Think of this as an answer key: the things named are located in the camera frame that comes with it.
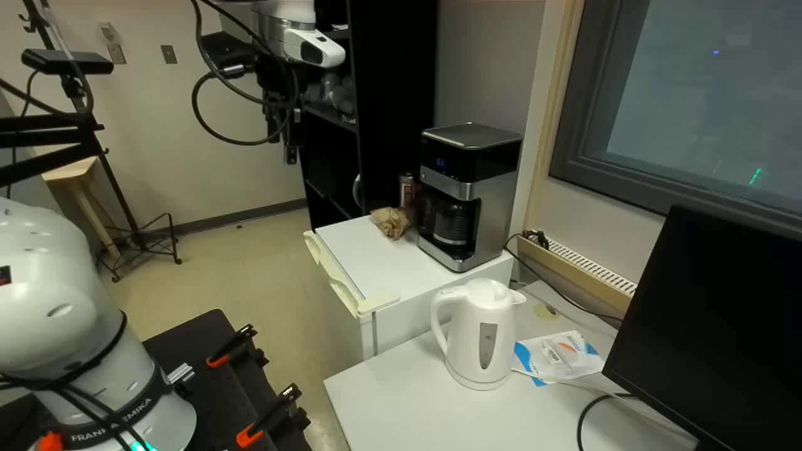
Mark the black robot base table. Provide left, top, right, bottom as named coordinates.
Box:
left=0, top=309, right=313, bottom=451

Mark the brown crumpled lump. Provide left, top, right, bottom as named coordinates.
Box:
left=368, top=206, right=414, bottom=244

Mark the large grey wall plate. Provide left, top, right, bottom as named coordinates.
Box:
left=97, top=20, right=130, bottom=67

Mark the black stereo camera bar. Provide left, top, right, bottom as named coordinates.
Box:
left=21, top=47, right=115, bottom=79

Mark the black monitor cable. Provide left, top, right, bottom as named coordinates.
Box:
left=573, top=390, right=638, bottom=451

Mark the white electric kettle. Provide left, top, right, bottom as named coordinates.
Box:
left=429, top=276, right=529, bottom=394

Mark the white blue orange packet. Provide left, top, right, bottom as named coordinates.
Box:
left=512, top=328, right=606, bottom=390

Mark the small brown jar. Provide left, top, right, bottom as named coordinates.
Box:
left=398, top=171, right=420, bottom=225

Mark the black camera tripod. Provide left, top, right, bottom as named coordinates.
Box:
left=0, top=0, right=186, bottom=284

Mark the dark framed window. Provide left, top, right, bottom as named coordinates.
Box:
left=549, top=0, right=802, bottom=240

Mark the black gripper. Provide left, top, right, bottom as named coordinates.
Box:
left=250, top=56, right=306, bottom=169

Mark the white baseboard heater vent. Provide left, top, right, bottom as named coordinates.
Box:
left=516, top=234, right=642, bottom=327

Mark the black orange spring clamp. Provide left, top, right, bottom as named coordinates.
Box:
left=202, top=324, right=261, bottom=372
left=234, top=380, right=306, bottom=451

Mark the white mini fridge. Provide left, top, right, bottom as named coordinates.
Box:
left=300, top=213, right=516, bottom=367

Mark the tall black shelf unit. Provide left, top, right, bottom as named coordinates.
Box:
left=295, top=0, right=442, bottom=234

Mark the light wooden stool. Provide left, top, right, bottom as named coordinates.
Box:
left=39, top=156, right=125, bottom=266

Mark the black power plug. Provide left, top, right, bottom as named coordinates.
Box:
left=519, top=228, right=553, bottom=253

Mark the black silver coffee maker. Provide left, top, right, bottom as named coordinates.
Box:
left=414, top=121, right=523, bottom=276

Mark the black computer monitor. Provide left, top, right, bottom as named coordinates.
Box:
left=602, top=204, right=802, bottom=451

